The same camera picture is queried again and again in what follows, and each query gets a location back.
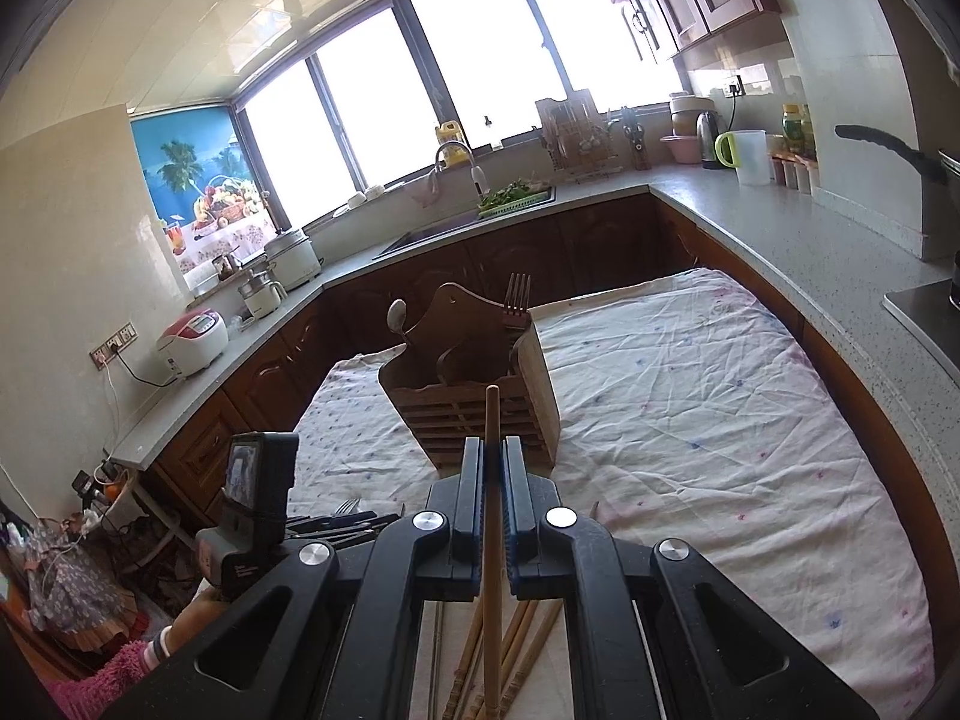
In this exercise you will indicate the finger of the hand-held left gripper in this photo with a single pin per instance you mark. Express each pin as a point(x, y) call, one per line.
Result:
point(330, 520)
point(337, 536)

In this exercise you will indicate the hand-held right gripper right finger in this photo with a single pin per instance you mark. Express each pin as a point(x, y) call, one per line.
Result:
point(513, 510)

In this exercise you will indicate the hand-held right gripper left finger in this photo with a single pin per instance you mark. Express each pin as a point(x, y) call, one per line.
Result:
point(474, 510)

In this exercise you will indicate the metal fork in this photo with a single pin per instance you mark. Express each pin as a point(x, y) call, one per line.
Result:
point(516, 300)
point(346, 506)

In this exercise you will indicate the long wooden chopstick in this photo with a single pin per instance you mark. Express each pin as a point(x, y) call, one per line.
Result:
point(493, 420)

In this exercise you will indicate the wooden utensil holder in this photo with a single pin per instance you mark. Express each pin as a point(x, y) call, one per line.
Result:
point(465, 397)

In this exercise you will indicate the pile of wooden chopsticks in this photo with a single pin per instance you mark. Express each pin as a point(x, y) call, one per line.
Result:
point(521, 637)

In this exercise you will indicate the person's left forearm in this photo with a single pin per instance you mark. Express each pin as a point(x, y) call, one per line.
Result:
point(112, 679)

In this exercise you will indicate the person's left hand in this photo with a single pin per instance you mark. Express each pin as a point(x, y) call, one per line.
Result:
point(196, 615)

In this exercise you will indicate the red and white rice cooker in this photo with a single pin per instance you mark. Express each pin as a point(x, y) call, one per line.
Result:
point(193, 345)

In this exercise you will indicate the small white electric pot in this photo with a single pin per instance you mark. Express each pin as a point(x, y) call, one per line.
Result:
point(261, 296)

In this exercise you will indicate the floral garment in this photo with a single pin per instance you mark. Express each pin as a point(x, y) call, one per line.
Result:
point(79, 585)

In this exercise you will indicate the metal spoon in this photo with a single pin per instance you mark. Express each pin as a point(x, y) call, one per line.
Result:
point(396, 313)

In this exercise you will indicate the white floral tablecloth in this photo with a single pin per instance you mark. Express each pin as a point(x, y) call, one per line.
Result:
point(712, 420)

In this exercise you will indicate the white steamer cooker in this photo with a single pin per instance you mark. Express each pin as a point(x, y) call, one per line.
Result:
point(292, 259)

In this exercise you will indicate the brown wooden base cabinets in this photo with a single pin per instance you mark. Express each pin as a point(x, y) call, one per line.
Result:
point(420, 277)

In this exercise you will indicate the kitchen sink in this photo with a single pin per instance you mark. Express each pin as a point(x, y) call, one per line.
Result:
point(427, 236)

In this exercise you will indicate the white bowl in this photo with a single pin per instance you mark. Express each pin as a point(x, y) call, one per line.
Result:
point(357, 200)
point(375, 191)

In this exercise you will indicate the green basket of vegetables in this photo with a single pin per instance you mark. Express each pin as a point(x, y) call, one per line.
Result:
point(514, 199)

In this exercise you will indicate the tropical printed window blind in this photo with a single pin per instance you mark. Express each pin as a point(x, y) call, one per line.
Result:
point(191, 172)

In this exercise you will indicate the pink dish cloth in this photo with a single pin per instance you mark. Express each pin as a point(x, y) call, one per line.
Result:
point(427, 191)

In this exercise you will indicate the metal kitchen faucet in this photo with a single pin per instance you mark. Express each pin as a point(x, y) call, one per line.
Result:
point(454, 154)

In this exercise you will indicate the yellow oil bottle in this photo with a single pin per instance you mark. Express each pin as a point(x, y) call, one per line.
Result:
point(450, 146)

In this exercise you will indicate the dish rack with cutting board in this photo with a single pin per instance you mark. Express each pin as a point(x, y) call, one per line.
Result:
point(574, 139)

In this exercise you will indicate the grey kitchen countertop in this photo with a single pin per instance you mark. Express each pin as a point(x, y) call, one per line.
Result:
point(750, 217)

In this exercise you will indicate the knife block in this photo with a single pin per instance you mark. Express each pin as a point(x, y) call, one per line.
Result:
point(637, 142)

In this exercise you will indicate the pink plastic basin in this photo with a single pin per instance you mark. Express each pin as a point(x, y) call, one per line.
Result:
point(679, 148)

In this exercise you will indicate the steel electric kettle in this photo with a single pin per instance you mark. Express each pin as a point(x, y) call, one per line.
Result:
point(709, 139)

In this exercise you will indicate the cream lidded pot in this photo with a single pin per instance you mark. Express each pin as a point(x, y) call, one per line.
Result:
point(690, 116)

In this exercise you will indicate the row of spice jars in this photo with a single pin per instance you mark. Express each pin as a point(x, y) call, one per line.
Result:
point(793, 174)

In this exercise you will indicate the large kitchen window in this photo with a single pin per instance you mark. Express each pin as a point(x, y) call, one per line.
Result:
point(465, 52)

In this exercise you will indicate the steel gas stove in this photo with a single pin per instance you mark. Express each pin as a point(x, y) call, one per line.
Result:
point(930, 315)

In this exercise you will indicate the group of seasoning bottles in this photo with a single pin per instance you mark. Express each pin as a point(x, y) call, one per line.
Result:
point(796, 131)

